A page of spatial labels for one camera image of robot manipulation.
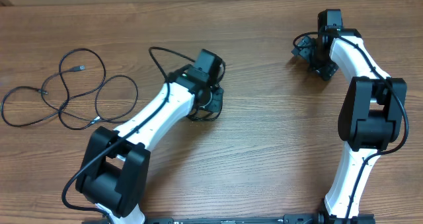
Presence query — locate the black usb cable white plug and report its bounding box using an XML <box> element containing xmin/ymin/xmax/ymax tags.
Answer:
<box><xmin>38</xmin><ymin>65</ymin><xmax>139</xmax><ymax>130</ymax></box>

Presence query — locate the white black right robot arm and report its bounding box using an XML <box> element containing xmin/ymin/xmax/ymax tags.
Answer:
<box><xmin>283</xmin><ymin>26</ymin><xmax>409</xmax><ymax>223</ymax></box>

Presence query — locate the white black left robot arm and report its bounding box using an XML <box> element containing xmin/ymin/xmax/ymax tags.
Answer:
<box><xmin>61</xmin><ymin>49</ymin><xmax>226</xmax><ymax>223</ymax></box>

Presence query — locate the thin black cable silver tip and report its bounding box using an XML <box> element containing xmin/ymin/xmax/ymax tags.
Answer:
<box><xmin>1</xmin><ymin>48</ymin><xmax>106</xmax><ymax>130</ymax></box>

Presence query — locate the black usb cable silver plug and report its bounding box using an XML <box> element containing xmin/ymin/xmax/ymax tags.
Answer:
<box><xmin>186</xmin><ymin>108</ymin><xmax>222</xmax><ymax>122</ymax></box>

